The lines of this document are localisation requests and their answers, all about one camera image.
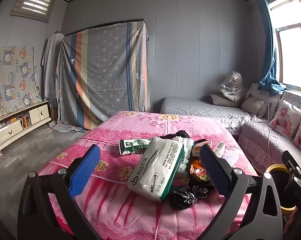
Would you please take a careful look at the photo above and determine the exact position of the cartoon wall sheet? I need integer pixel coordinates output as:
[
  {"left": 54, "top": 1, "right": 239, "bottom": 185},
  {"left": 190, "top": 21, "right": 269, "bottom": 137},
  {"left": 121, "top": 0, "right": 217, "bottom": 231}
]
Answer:
[{"left": 0, "top": 46, "right": 42, "bottom": 122}]

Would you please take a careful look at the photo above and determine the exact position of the green white milk carton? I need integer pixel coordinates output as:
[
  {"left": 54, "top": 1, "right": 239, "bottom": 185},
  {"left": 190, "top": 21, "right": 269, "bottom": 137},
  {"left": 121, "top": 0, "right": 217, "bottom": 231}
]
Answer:
[{"left": 119, "top": 139, "right": 153, "bottom": 156}]

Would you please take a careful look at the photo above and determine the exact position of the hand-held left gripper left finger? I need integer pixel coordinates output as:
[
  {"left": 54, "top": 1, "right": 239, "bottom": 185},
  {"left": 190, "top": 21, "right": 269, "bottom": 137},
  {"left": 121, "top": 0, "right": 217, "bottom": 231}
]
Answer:
[{"left": 17, "top": 144, "right": 102, "bottom": 240}]

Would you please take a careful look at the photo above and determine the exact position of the long grey pillow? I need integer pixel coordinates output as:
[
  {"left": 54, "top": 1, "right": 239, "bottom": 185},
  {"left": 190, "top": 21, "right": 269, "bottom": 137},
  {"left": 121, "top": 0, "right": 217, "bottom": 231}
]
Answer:
[{"left": 207, "top": 94, "right": 241, "bottom": 108}]

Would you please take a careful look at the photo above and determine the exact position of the colourful snack wrapper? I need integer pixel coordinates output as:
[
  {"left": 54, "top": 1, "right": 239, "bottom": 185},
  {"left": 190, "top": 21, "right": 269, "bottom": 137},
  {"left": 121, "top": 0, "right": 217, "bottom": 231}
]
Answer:
[{"left": 189, "top": 159, "right": 212, "bottom": 183}]

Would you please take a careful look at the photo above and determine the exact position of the pale pink cardboard box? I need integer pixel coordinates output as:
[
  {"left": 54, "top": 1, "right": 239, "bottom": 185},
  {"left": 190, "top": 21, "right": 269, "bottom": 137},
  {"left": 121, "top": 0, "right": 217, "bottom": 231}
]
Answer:
[{"left": 210, "top": 141, "right": 226, "bottom": 158}]

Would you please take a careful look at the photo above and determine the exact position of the grey quilted sofa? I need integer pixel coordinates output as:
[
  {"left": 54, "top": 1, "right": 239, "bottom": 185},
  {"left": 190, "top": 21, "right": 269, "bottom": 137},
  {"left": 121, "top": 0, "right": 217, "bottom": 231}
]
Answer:
[{"left": 160, "top": 81, "right": 301, "bottom": 175}]

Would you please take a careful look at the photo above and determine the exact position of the white green tissue pack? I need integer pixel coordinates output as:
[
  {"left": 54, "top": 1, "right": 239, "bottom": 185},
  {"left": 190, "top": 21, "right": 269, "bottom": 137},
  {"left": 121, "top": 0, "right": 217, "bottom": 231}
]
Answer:
[{"left": 127, "top": 137, "right": 184, "bottom": 202}]

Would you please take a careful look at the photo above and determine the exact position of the white tv cabinet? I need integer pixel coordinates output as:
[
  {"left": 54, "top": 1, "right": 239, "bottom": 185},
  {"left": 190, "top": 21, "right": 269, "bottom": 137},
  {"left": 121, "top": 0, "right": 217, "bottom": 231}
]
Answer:
[{"left": 0, "top": 99, "right": 52, "bottom": 155}]

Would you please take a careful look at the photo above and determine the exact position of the window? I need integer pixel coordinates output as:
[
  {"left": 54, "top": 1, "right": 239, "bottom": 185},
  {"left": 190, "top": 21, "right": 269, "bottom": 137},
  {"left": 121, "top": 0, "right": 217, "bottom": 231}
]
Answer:
[{"left": 265, "top": 0, "right": 301, "bottom": 93}]

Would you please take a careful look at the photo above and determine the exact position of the tiger plush in plastic bag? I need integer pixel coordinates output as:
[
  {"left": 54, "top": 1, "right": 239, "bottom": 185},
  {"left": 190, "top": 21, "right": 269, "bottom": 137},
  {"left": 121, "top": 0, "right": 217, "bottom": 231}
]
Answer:
[{"left": 219, "top": 71, "right": 248, "bottom": 102}]

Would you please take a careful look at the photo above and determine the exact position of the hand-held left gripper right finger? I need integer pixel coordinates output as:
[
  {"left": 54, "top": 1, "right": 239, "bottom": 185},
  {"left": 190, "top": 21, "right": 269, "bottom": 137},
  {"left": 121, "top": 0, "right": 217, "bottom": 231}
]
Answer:
[{"left": 199, "top": 144, "right": 283, "bottom": 240}]

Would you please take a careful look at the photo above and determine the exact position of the grey square cushion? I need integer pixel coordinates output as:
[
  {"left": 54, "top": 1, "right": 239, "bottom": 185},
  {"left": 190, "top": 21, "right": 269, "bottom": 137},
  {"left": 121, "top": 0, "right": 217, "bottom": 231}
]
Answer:
[{"left": 241, "top": 95, "right": 268, "bottom": 118}]

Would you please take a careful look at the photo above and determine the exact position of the grey draped cloth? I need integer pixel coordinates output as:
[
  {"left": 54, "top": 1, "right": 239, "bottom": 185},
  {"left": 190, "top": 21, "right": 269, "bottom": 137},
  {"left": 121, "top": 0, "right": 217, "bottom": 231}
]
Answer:
[{"left": 41, "top": 31, "right": 65, "bottom": 110}]

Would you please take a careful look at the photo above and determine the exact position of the small crumpled black plastic bag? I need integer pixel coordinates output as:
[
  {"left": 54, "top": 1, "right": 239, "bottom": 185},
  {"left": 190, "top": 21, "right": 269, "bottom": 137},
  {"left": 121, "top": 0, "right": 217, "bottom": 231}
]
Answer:
[{"left": 170, "top": 185, "right": 209, "bottom": 210}]

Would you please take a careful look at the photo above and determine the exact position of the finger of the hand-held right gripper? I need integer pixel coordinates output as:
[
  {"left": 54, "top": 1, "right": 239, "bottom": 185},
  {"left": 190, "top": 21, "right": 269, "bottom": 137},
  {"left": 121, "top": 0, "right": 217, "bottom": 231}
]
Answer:
[{"left": 281, "top": 150, "right": 301, "bottom": 178}]

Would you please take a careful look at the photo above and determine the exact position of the yellow tape roll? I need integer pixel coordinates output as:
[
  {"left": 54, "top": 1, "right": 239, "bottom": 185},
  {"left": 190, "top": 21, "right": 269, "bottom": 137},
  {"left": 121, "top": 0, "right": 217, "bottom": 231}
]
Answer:
[{"left": 264, "top": 164, "right": 297, "bottom": 214}]

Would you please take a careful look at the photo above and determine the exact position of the grey window blind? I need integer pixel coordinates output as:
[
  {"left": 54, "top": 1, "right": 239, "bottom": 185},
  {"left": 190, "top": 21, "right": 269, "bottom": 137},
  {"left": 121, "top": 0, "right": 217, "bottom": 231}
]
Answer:
[{"left": 11, "top": 0, "right": 58, "bottom": 23}]

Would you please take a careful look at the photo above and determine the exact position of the orange white small box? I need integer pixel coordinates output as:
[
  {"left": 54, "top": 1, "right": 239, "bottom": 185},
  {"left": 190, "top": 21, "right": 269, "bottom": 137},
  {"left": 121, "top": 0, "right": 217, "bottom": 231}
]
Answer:
[{"left": 192, "top": 142, "right": 211, "bottom": 158}]

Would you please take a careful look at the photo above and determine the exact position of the white green plastic wrapper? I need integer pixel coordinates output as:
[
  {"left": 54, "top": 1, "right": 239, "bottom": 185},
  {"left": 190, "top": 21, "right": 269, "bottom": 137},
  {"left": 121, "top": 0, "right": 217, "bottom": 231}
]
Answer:
[{"left": 177, "top": 137, "right": 195, "bottom": 178}]

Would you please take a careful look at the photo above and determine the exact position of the blue curtain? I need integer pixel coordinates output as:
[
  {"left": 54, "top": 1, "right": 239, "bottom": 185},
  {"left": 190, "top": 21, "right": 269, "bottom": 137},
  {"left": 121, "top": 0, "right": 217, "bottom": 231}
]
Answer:
[{"left": 256, "top": 0, "right": 288, "bottom": 95}]

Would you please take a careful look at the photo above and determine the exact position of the striped sheet covered wardrobe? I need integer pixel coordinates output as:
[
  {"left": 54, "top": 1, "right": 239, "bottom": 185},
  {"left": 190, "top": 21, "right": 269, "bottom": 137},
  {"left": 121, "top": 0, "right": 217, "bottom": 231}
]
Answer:
[{"left": 55, "top": 18, "right": 153, "bottom": 133}]

